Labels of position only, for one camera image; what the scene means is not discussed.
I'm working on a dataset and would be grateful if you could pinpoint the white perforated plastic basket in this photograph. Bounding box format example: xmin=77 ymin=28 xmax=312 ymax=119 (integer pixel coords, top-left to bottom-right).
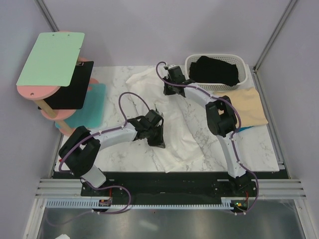
xmin=185 ymin=54 xmax=248 ymax=91

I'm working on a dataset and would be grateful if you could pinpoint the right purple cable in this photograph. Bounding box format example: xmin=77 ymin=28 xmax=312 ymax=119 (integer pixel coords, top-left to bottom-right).
xmin=156 ymin=61 xmax=260 ymax=216

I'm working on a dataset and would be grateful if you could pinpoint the folded blue t shirt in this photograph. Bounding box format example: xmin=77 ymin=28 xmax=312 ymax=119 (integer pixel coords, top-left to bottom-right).
xmin=238 ymin=126 xmax=252 ymax=132

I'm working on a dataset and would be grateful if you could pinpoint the white slotted cable duct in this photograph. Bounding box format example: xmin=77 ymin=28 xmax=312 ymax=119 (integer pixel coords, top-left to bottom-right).
xmin=45 ymin=199 xmax=234 ymax=210

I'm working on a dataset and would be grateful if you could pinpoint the pink wooden tiered shelf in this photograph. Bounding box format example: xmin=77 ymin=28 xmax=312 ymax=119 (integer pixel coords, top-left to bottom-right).
xmin=16 ymin=30 xmax=98 ymax=138

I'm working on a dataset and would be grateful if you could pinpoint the right aluminium corner post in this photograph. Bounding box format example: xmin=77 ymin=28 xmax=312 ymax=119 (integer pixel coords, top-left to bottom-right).
xmin=253 ymin=0 xmax=299 ymax=72

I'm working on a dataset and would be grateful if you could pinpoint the green board on shelf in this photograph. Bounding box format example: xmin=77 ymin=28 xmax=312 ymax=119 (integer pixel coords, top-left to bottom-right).
xmin=16 ymin=32 xmax=85 ymax=87

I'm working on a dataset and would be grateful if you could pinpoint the black board on shelf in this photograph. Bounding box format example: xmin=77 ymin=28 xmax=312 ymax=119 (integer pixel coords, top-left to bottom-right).
xmin=44 ymin=61 xmax=94 ymax=110

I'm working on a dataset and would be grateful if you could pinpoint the white paper scrap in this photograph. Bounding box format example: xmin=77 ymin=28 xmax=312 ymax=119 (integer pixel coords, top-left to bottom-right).
xmin=55 ymin=234 xmax=70 ymax=239

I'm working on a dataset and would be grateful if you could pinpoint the white printed t shirt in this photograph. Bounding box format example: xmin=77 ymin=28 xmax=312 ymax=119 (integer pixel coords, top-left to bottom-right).
xmin=126 ymin=68 xmax=204 ymax=172

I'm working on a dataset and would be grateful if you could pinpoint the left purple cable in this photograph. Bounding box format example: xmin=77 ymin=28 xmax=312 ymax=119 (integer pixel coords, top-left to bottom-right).
xmin=46 ymin=92 xmax=153 ymax=227

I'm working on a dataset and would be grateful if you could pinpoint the beige t shirt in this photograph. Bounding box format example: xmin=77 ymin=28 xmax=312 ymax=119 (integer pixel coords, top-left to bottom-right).
xmin=214 ymin=87 xmax=268 ymax=127

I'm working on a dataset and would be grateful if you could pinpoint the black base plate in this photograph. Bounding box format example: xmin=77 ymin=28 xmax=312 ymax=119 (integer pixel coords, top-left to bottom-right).
xmin=81 ymin=172 xmax=257 ymax=204

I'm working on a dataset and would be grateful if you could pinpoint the aluminium frame rail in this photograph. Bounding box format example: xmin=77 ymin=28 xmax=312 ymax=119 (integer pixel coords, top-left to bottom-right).
xmin=35 ymin=179 xmax=306 ymax=200

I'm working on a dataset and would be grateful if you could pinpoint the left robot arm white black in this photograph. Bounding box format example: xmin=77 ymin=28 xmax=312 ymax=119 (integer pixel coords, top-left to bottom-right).
xmin=58 ymin=110 xmax=165 ymax=196

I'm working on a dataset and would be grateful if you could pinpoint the aluminium corner post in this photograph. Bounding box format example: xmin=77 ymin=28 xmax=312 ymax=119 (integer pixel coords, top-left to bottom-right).
xmin=253 ymin=0 xmax=299 ymax=72
xmin=34 ymin=0 xmax=59 ymax=32

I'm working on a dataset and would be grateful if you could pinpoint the purple cable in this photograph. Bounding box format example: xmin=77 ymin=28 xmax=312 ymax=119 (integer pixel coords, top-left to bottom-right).
xmin=156 ymin=61 xmax=260 ymax=216
xmin=46 ymin=92 xmax=153 ymax=227

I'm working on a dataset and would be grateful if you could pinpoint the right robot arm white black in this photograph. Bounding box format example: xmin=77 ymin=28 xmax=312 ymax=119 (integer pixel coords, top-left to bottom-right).
xmin=160 ymin=64 xmax=249 ymax=196

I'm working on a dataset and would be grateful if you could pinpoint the teal board on shelf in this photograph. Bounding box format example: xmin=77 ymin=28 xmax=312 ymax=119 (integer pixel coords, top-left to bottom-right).
xmin=58 ymin=84 xmax=106 ymax=128

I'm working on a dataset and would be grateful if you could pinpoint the left aluminium corner post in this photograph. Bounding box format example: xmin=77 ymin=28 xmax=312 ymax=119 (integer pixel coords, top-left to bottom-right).
xmin=34 ymin=0 xmax=59 ymax=32

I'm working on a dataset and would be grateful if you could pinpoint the black t shirt in basket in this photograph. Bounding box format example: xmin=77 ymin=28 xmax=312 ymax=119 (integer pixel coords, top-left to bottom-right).
xmin=189 ymin=56 xmax=240 ymax=87

